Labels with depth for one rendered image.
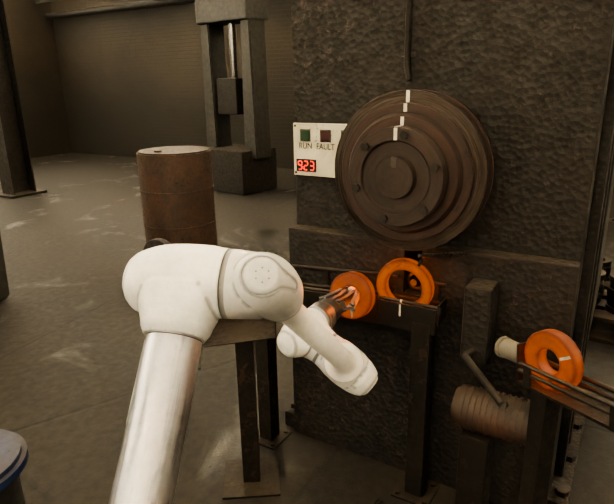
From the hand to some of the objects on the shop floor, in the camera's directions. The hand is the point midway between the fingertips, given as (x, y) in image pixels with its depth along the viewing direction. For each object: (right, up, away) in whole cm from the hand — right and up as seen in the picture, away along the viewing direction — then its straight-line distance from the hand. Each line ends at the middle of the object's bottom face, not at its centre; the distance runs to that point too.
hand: (355, 288), depth 179 cm
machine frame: (+39, -59, +51) cm, 87 cm away
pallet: (+135, -21, +166) cm, 215 cm away
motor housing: (+38, -79, -11) cm, 88 cm away
